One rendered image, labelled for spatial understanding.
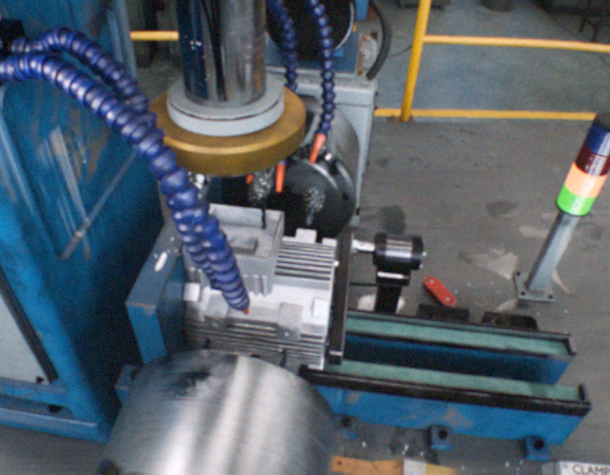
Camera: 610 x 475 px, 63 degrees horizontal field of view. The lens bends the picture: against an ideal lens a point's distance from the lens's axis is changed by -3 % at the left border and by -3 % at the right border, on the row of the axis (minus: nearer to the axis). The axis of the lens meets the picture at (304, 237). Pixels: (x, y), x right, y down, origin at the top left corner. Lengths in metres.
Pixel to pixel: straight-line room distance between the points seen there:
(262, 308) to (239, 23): 0.38
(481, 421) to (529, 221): 0.65
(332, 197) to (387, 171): 0.57
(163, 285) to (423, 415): 0.48
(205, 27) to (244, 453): 0.40
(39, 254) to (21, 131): 0.13
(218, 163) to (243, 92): 0.08
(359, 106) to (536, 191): 0.65
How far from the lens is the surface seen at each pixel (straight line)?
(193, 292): 0.72
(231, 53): 0.53
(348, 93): 1.05
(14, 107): 0.58
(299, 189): 0.90
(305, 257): 0.72
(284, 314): 0.69
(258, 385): 0.53
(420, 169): 1.49
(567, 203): 1.06
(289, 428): 0.53
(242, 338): 0.73
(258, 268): 0.68
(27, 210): 0.60
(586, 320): 1.22
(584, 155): 1.01
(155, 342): 0.69
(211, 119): 0.54
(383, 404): 0.87
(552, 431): 0.97
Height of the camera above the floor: 1.61
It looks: 42 degrees down
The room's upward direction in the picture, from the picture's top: 3 degrees clockwise
